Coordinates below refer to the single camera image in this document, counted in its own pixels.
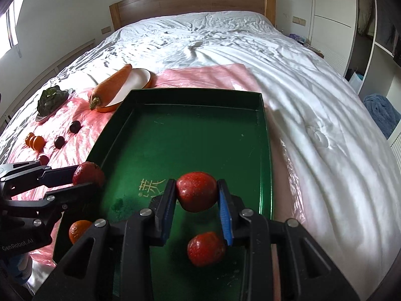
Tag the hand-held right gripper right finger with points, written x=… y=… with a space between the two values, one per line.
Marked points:
x=224 y=216

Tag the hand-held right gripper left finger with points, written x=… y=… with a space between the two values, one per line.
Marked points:
x=169 y=213

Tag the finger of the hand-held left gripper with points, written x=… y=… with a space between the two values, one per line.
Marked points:
x=75 y=194
x=59 y=176

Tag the small red apple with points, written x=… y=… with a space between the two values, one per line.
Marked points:
x=44 y=160
x=195 y=191
x=205 y=250
x=89 y=172

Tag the dark purple plum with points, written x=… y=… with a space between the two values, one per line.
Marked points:
x=75 y=126
x=59 y=142

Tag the orange mandarin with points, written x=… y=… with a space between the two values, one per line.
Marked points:
x=28 y=138
x=76 y=230
x=38 y=142

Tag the green rectangular tray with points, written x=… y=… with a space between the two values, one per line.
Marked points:
x=194 y=138

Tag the person's left forearm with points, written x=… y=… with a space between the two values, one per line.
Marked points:
x=18 y=266

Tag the patterned white plate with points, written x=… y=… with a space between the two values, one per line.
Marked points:
x=42 y=118

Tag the dark green leafy vegetable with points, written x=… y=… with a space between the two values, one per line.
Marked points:
x=50 y=100

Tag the orange carrot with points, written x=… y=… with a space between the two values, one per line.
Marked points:
x=112 y=84

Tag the white plate with orange rim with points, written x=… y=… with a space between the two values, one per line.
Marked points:
x=137 y=80

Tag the pink plastic sheet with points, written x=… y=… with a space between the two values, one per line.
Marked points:
x=203 y=75

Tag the window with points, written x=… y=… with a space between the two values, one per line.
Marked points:
x=12 y=25

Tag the white paper bag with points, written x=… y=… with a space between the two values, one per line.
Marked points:
x=355 y=81

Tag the blue towel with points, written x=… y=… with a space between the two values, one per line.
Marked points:
x=382 y=113

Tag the cluttered bedside table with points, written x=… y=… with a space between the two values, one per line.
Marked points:
x=300 y=40

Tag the wooden headboard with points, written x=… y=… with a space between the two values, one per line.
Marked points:
x=188 y=3

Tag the white wardrobe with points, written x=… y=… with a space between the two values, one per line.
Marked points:
x=332 y=6

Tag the hanging light garment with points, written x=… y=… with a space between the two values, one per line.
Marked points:
x=365 y=9

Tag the hanging dark clothes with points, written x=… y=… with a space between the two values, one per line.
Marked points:
x=390 y=28

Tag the wall socket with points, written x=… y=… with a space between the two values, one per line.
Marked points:
x=299 y=20
x=106 y=29

